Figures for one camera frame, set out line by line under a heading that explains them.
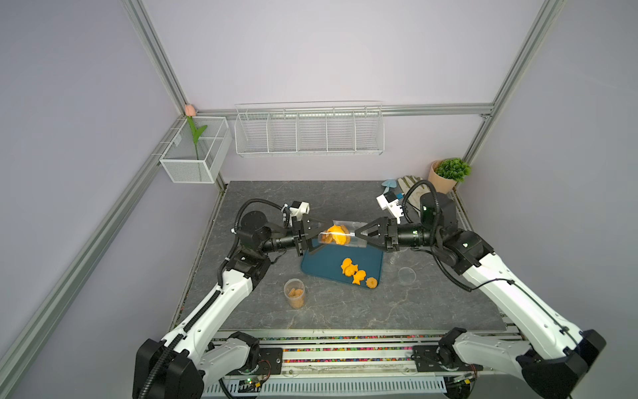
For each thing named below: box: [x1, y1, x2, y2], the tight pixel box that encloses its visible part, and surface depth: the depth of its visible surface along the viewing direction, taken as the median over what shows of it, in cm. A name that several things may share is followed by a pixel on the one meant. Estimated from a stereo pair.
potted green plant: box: [427, 157, 472, 195], surface depth 110 cm
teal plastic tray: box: [300, 239, 384, 286], surface depth 95 cm
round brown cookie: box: [365, 276, 378, 290], surface depth 90 cm
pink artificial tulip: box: [184, 103, 209, 161], surface depth 92 cm
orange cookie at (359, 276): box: [352, 269, 367, 286], surface depth 92 cm
